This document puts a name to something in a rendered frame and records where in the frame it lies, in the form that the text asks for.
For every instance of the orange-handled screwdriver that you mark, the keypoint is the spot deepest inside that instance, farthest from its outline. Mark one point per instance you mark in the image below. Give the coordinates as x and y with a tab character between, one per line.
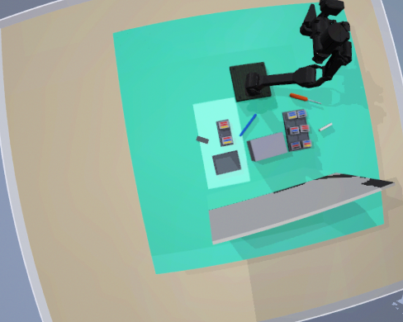
296	96

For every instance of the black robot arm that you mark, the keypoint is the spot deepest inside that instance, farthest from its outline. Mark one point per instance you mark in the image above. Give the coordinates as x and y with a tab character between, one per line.
332	43

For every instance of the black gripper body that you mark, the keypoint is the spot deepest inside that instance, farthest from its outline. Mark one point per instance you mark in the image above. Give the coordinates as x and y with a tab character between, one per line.
320	23

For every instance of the grey flat panel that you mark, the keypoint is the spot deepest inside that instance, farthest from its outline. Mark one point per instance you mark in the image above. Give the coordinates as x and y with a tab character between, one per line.
289	204

